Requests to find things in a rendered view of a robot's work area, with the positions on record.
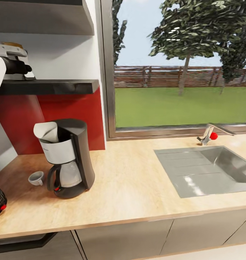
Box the bottle of coffee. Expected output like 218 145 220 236
2 42 58 144

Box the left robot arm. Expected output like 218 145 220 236
0 44 32 86

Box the coffee cup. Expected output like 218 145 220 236
28 171 44 186

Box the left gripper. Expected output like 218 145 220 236
4 57 32 74

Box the paper coffee filter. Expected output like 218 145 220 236
34 121 59 142

